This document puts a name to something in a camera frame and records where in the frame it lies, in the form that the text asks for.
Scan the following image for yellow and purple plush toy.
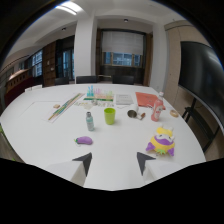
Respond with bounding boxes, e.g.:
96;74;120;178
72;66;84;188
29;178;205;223
145;124;177;157

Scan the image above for purple eggplant plush toy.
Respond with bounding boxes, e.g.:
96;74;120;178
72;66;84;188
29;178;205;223
73;135;94;146

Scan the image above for colourful toy block set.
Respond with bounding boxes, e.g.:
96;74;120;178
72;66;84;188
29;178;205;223
82;85;115;103

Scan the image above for small grey-capped bottle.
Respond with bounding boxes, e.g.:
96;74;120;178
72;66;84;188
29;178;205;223
85;111;95;132

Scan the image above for red bottle with white cap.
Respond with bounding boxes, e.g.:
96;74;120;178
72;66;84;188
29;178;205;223
150;91;166;123

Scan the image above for white paper cup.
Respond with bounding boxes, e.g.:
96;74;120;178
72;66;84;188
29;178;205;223
126;103;140;119

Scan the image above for black display stand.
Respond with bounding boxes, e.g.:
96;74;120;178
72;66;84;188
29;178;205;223
181;97;221;153

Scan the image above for long striped ruler board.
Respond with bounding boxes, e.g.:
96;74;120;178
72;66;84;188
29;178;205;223
47;92;85;124

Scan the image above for green plastic cup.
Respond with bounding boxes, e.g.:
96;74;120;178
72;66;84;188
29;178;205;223
103;107;117;126

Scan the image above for orange paper sheet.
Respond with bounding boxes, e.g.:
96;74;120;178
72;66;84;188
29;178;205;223
134;91;167;111

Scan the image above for white printed booklet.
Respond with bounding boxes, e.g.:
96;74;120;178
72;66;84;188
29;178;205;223
115;93;135;106

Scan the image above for black office chair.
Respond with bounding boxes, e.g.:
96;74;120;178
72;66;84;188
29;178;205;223
54;76;70;86
75;75;100;85
111;74;136;85

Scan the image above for large black display screen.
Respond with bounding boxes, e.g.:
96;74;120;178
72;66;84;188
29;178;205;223
178;40;224;132

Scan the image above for red cabinet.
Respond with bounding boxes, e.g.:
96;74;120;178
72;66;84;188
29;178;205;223
3;69;36;108

